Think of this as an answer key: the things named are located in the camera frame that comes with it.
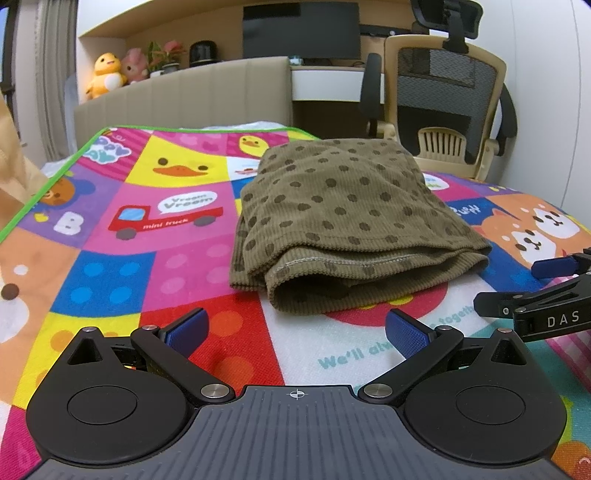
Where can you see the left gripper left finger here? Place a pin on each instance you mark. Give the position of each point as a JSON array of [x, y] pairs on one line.
[[187, 333]]

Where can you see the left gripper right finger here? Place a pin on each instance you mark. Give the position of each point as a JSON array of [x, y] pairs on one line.
[[407, 334]]

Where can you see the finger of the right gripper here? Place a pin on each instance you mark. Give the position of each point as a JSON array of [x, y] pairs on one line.
[[511, 304], [570, 265]]

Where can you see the olive polka dot corduroy garment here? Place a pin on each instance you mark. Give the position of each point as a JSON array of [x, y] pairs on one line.
[[351, 216]]

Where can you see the colourful cartoon play mat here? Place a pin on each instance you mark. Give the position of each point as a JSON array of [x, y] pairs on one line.
[[138, 229]]

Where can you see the beige mesh office chair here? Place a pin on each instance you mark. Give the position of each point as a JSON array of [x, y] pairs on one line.
[[438, 95]]

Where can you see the brown paper bag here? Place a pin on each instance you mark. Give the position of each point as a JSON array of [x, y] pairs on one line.
[[20, 178]]

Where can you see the beige upholstered headboard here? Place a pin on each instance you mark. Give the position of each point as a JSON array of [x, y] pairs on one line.
[[221, 94]]

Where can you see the white desk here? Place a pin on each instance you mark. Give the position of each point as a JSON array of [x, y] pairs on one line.
[[326, 84]]

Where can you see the yellow duck plush toy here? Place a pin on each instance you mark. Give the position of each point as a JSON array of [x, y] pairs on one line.
[[107, 76]]

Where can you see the pink plush toy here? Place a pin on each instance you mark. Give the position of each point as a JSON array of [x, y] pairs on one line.
[[134, 66]]

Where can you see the potted plant with flowers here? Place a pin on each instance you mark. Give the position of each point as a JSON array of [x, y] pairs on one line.
[[164, 58]]

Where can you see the black computer monitor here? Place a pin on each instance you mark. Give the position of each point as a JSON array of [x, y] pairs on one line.
[[307, 30]]

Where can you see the grey curtain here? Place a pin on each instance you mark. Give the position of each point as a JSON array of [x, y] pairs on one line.
[[55, 63]]

